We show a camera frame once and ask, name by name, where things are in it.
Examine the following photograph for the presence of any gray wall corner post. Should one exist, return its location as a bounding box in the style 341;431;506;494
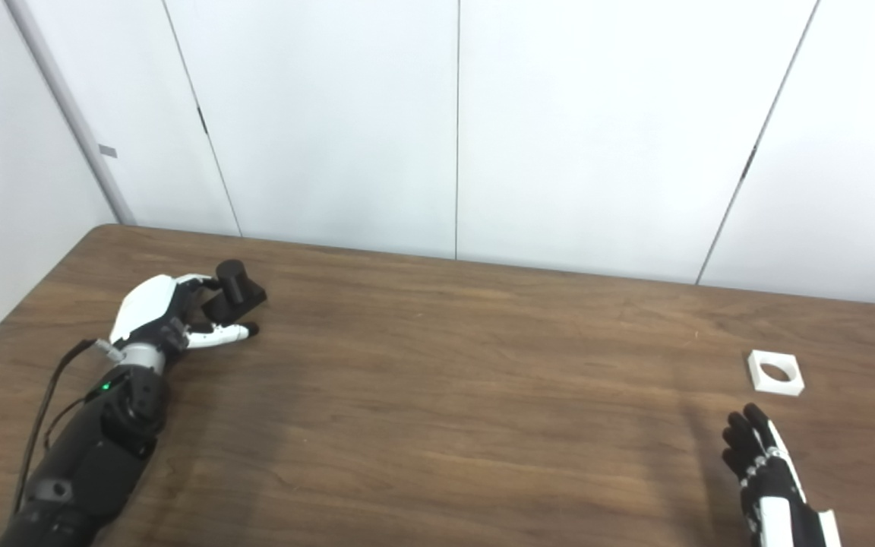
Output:
3;0;137;226

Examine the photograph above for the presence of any white square piece with hole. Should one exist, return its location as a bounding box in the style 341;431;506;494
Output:
747;349;806;397

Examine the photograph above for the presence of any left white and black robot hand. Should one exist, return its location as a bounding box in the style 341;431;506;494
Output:
109;273;261;359

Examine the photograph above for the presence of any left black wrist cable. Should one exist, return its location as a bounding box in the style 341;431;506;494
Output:
12;338;124;517

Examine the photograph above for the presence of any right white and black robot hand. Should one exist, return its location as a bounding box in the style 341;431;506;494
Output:
722;403;842;547

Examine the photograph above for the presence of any black peg with square base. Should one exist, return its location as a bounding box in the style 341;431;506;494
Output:
202;260;268;324

